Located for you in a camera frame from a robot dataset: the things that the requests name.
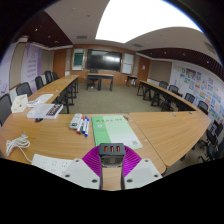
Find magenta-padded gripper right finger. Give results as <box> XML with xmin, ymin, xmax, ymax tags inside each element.
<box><xmin>120</xmin><ymin>146</ymin><xmax>163</xmax><ymax>191</ymax></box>

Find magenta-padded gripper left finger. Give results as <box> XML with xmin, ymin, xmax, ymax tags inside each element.
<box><xmin>63</xmin><ymin>145</ymin><xmax>103</xmax><ymax>191</ymax></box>

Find grey charger block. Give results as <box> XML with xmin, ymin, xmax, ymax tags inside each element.
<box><xmin>98</xmin><ymin>142</ymin><xmax>127</xmax><ymax>168</ymax></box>

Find white power strip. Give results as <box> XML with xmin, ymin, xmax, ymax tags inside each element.
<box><xmin>31</xmin><ymin>153</ymin><xmax>74</xmax><ymax>178</ymax></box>

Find blue whiteboard marker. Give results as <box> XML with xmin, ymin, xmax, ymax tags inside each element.
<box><xmin>81</xmin><ymin>115</ymin><xmax>88</xmax><ymax>135</ymax></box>
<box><xmin>83</xmin><ymin>116</ymin><xmax>91</xmax><ymax>138</ymax></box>

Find green booklet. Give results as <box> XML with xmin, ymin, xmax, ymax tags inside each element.
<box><xmin>91</xmin><ymin>114</ymin><xmax>143</xmax><ymax>150</ymax></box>

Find white whiteboard eraser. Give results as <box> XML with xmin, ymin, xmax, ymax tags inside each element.
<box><xmin>68</xmin><ymin>112</ymin><xmax>83</xmax><ymax>130</ymax></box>

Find white book with dark band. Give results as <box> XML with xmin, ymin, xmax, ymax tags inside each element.
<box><xmin>26</xmin><ymin>103</ymin><xmax>64</xmax><ymax>120</ymax></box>

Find long wooden table row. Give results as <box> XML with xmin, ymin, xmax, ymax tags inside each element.
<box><xmin>136</xmin><ymin>79</ymin><xmax>198</xmax><ymax>113</ymax></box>
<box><xmin>28</xmin><ymin>74</ymin><xmax>80</xmax><ymax>114</ymax></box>

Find white paper sheets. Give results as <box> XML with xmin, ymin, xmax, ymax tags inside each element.
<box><xmin>26</xmin><ymin>93</ymin><xmax>54</xmax><ymax>108</ymax></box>

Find group of black office chairs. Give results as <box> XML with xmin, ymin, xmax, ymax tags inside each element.
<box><xmin>158</xmin><ymin>80</ymin><xmax>224</xmax><ymax>163</ymax></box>
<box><xmin>34</xmin><ymin>70</ymin><xmax>60</xmax><ymax>90</ymax></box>

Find cream cardboard box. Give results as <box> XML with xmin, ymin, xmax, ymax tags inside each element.
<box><xmin>10</xmin><ymin>93</ymin><xmax>29</xmax><ymax>114</ymax></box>

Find small dark side table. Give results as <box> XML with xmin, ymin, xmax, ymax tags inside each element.
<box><xmin>125</xmin><ymin>75</ymin><xmax>138</xmax><ymax>88</ymax></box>

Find dark front desk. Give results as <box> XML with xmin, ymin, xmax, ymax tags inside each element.
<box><xmin>87</xmin><ymin>73</ymin><xmax>115</xmax><ymax>92</ymax></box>

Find black mesh office chair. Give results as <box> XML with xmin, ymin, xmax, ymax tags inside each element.
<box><xmin>15</xmin><ymin>81</ymin><xmax>33</xmax><ymax>98</ymax></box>
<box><xmin>0</xmin><ymin>93</ymin><xmax>13</xmax><ymax>128</ymax></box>

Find black chair behind front desk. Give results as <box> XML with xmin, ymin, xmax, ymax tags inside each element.
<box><xmin>87</xmin><ymin>68</ymin><xmax>100</xmax><ymax>88</ymax></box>

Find wooden door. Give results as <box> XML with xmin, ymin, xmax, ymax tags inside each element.
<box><xmin>136</xmin><ymin>55</ymin><xmax>151</xmax><ymax>84</ymax></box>
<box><xmin>52</xmin><ymin>49</ymin><xmax>67</xmax><ymax>78</ymax></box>

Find group of ceiling spotlights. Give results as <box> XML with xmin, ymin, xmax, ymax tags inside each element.
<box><xmin>19</xmin><ymin>26</ymin><xmax>59</xmax><ymax>46</ymax></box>

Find large bright ceiling light panel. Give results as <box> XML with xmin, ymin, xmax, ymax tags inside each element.
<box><xmin>95</xmin><ymin>0</ymin><xmax>203</xmax><ymax>44</ymax></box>

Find white coiled power cable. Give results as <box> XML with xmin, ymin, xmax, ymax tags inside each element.
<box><xmin>5</xmin><ymin>132</ymin><xmax>34</xmax><ymax>164</ymax></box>

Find group of colourful wall posters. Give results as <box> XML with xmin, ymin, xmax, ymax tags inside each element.
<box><xmin>171</xmin><ymin>64</ymin><xmax>224</xmax><ymax>124</ymax></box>

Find white wall board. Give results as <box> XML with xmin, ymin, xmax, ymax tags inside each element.
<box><xmin>121</xmin><ymin>52</ymin><xmax>135</xmax><ymax>75</ymax></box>

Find green wall board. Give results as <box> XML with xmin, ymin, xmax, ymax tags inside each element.
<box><xmin>71</xmin><ymin>48</ymin><xmax>85</xmax><ymax>72</ymax></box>

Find large black wall screen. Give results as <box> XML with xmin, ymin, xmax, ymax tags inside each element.
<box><xmin>86</xmin><ymin>48</ymin><xmax>123</xmax><ymax>72</ymax></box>

